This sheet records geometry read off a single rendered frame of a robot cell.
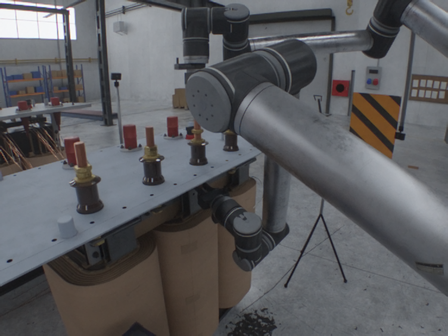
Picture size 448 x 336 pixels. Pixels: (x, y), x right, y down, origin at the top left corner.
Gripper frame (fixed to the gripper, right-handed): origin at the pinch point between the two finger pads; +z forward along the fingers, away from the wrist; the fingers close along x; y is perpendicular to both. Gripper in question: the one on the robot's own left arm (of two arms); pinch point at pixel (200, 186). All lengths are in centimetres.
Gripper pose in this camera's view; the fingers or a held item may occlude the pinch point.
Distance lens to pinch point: 126.5
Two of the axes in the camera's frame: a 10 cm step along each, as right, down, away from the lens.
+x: -8.0, 1.9, -5.6
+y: 1.2, -8.7, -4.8
